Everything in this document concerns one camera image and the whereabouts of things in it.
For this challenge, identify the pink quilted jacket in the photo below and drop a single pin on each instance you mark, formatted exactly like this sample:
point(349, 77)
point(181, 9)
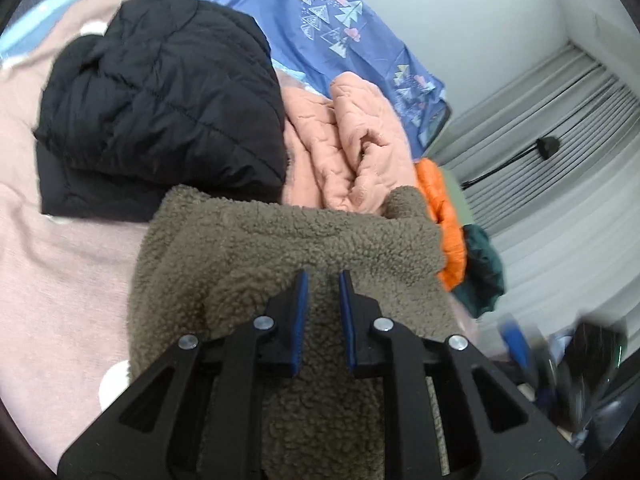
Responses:
point(340, 150)

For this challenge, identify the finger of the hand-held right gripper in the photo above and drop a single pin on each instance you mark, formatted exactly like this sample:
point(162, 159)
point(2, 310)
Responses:
point(515, 342)

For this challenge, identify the black floor lamp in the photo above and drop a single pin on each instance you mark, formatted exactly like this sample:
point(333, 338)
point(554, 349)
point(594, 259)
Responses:
point(547, 146)

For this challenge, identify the olive fleece jacket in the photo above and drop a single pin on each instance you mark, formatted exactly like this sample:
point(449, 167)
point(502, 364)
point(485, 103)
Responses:
point(280, 240)

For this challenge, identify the black quilted jacket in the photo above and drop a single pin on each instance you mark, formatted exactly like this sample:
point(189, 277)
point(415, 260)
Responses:
point(160, 105)

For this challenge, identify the pink dotted blanket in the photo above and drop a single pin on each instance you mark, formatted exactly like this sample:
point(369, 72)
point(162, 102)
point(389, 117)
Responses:
point(60, 280)

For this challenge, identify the grey curtain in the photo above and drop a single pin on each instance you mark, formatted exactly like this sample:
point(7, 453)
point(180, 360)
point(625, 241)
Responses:
point(565, 230)

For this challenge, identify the dark green garment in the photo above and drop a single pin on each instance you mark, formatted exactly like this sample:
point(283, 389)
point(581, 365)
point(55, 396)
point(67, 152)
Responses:
point(482, 270)

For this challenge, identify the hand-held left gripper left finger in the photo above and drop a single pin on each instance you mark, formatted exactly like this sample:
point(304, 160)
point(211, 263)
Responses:
point(298, 325)

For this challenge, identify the blue tree-print sheet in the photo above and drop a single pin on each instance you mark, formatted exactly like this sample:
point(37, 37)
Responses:
point(300, 10)

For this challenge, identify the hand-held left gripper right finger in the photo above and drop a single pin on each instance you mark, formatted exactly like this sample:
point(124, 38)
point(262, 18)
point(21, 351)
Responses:
point(346, 325)

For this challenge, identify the orange puffer jacket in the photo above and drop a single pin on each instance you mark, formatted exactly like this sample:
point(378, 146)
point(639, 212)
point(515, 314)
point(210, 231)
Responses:
point(447, 220)

